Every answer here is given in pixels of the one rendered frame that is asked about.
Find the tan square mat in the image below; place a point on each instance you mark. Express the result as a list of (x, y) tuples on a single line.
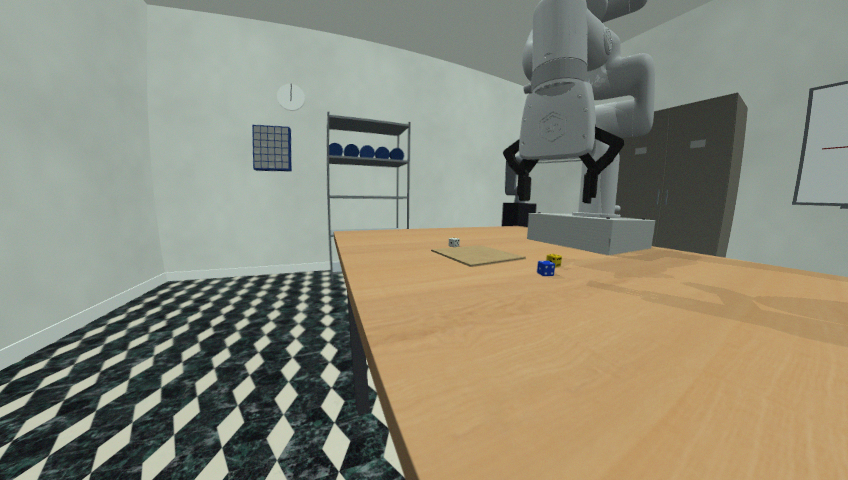
[(477, 255)]

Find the yellow die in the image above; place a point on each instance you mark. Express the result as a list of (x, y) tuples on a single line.
[(554, 259)]

